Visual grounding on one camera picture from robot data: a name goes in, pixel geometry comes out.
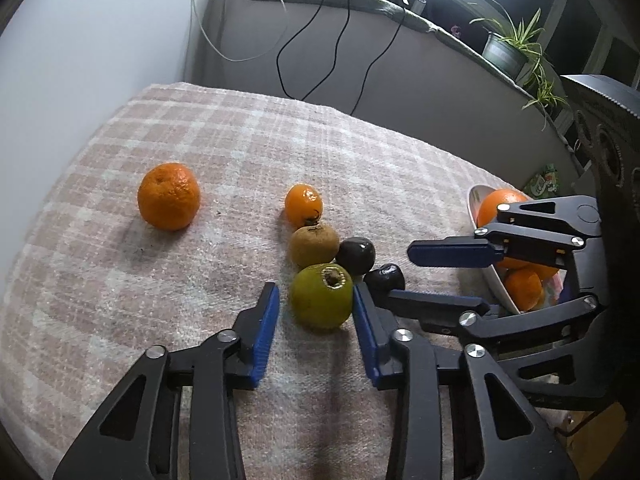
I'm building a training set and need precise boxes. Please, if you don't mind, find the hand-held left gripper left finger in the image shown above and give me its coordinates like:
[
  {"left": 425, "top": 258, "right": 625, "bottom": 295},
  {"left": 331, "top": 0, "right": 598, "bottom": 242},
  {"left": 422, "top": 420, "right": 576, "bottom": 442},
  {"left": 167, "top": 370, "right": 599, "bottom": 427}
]
[{"left": 52, "top": 281, "right": 281, "bottom": 480}]

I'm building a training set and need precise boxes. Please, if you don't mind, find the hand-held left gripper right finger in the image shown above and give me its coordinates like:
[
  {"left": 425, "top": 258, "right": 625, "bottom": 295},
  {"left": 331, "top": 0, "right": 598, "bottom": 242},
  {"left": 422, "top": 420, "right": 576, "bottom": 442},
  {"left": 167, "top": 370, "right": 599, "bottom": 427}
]
[{"left": 351, "top": 282, "right": 581, "bottom": 480}]

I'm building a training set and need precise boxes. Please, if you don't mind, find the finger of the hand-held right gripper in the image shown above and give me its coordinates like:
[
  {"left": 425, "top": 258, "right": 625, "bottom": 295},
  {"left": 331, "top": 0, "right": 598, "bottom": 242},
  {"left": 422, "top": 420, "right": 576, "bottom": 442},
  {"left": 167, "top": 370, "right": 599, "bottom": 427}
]
[
  {"left": 387, "top": 289, "right": 601, "bottom": 396},
  {"left": 407, "top": 196, "right": 603, "bottom": 268}
]

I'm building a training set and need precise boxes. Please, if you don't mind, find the white floral bowl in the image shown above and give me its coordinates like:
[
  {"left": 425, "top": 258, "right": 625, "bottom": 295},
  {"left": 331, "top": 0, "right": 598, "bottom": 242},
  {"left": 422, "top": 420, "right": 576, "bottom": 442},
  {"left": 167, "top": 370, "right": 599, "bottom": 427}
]
[{"left": 466, "top": 184, "right": 571, "bottom": 316}]

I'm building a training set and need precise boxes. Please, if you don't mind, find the green round fruit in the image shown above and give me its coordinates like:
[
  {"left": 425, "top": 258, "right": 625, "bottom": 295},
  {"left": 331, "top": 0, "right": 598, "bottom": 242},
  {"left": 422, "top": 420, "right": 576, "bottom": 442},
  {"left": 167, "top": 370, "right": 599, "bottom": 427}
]
[{"left": 289, "top": 263, "right": 355, "bottom": 331}]

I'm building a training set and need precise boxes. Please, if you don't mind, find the dark round fruit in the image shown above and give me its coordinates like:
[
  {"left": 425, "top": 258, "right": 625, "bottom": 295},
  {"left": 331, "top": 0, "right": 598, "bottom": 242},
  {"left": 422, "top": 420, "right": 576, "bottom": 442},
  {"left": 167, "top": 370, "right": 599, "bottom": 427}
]
[
  {"left": 363, "top": 263, "right": 407, "bottom": 301},
  {"left": 335, "top": 236, "right": 376, "bottom": 277}
]

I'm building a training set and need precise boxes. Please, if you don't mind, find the large orange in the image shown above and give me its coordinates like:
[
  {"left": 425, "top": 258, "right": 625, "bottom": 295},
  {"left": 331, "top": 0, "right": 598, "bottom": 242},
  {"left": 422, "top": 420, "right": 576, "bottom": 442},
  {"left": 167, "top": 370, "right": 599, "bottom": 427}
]
[{"left": 476, "top": 188, "right": 561, "bottom": 281}]

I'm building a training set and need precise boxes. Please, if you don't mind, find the medium orange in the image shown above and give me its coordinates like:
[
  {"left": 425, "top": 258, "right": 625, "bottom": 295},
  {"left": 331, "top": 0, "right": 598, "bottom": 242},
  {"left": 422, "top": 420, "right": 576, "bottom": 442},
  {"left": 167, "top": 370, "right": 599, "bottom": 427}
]
[{"left": 502, "top": 266, "right": 545, "bottom": 312}]

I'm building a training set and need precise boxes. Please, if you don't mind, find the green printed bag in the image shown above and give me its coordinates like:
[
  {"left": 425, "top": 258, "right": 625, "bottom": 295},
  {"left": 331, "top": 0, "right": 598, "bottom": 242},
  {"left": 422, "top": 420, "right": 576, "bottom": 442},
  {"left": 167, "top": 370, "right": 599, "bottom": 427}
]
[{"left": 522, "top": 162, "right": 563, "bottom": 198}]

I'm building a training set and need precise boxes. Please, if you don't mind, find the brown round fruit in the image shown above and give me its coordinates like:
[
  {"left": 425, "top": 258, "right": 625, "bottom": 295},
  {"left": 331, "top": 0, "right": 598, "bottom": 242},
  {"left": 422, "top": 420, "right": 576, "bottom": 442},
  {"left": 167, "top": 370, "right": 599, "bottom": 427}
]
[{"left": 289, "top": 224, "right": 341, "bottom": 269}]

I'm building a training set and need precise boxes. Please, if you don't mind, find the checked beige blanket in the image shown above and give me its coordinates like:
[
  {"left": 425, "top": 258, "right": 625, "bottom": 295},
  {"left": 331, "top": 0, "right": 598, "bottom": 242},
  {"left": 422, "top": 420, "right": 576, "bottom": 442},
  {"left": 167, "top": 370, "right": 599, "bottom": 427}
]
[{"left": 0, "top": 82, "right": 601, "bottom": 480}]

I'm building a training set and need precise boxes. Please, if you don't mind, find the tiny orange kumquat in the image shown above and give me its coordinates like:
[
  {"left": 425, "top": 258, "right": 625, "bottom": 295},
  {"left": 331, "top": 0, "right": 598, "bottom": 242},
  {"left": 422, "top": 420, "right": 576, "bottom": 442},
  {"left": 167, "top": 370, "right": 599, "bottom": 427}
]
[{"left": 284, "top": 184, "right": 324, "bottom": 227}]

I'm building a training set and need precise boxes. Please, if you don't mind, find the small tangerine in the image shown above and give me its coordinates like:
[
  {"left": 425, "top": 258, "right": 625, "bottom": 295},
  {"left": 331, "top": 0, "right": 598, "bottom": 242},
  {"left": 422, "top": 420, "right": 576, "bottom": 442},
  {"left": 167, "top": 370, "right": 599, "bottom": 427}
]
[{"left": 137, "top": 162, "right": 201, "bottom": 232}]

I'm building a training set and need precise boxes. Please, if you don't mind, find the potted spider plant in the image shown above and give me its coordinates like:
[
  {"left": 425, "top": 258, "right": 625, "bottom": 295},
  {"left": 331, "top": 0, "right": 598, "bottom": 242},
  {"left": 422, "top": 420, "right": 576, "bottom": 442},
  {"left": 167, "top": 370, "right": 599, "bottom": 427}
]
[{"left": 469, "top": 0, "right": 571, "bottom": 133}]

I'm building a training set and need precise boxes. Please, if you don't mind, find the brown cardboard box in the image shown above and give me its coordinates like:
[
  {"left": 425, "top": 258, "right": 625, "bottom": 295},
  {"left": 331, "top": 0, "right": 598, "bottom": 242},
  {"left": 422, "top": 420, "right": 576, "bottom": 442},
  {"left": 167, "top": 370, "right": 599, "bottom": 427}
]
[{"left": 555, "top": 400, "right": 631, "bottom": 480}]

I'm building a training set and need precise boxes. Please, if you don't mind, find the white window frame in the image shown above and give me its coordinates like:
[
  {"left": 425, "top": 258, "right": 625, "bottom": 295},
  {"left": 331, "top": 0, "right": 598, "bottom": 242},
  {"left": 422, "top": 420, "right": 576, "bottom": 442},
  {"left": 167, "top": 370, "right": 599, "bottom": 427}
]
[{"left": 542, "top": 0, "right": 640, "bottom": 86}]

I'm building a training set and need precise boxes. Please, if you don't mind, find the black cable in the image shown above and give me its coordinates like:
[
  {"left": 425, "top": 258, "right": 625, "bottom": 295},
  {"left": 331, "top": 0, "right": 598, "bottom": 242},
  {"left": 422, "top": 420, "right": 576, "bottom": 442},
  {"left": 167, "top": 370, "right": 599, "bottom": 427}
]
[
  {"left": 300, "top": 0, "right": 353, "bottom": 102},
  {"left": 349, "top": 0, "right": 408, "bottom": 116},
  {"left": 276, "top": 0, "right": 333, "bottom": 101}
]

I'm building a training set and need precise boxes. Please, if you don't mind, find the long white cable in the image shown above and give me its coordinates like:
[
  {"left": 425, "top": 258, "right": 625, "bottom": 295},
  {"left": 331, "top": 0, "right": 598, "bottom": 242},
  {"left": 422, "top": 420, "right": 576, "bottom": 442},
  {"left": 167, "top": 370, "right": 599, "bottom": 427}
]
[{"left": 190, "top": 0, "right": 288, "bottom": 63}]

